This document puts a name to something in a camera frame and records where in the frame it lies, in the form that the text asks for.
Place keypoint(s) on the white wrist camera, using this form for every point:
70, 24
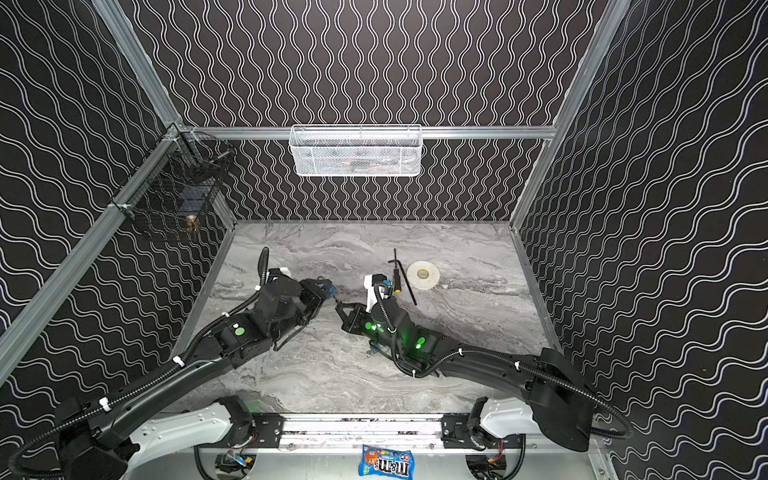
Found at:
377, 287
274, 273

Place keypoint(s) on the blue candy bag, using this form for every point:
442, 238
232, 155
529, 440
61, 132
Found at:
385, 462

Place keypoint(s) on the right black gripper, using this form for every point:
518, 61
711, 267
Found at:
352, 315

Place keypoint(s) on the white mesh basket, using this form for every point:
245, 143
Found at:
357, 150

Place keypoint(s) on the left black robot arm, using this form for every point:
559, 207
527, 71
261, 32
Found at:
92, 439

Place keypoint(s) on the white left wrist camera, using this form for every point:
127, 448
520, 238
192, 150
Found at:
274, 273

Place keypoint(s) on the black wire basket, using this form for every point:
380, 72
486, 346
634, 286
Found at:
187, 181

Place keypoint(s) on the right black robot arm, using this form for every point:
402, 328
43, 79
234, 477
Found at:
560, 403

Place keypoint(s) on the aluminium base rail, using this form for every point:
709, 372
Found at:
344, 433

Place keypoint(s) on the black yellow screwdriver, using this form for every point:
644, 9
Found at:
397, 273

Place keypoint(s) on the brass padlock in basket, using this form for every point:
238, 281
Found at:
192, 224

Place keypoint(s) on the white tape roll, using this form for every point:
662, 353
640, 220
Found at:
423, 275

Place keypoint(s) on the black hex key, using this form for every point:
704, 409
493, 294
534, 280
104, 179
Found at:
407, 283

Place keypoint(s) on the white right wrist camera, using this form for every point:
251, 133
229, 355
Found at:
377, 287

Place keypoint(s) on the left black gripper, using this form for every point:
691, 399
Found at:
315, 293

